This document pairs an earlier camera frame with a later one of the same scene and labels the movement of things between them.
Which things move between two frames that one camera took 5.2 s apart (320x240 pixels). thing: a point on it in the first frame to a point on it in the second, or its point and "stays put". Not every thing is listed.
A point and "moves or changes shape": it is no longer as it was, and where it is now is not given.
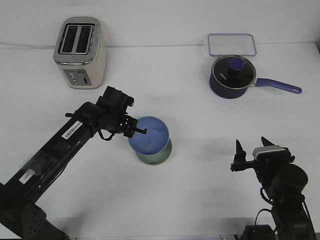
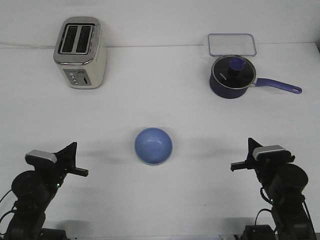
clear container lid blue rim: (231, 44) stays put
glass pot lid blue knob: (234, 71) stays put
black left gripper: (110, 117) to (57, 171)
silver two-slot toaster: (78, 49) stays put
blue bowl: (156, 138) moves or changes shape
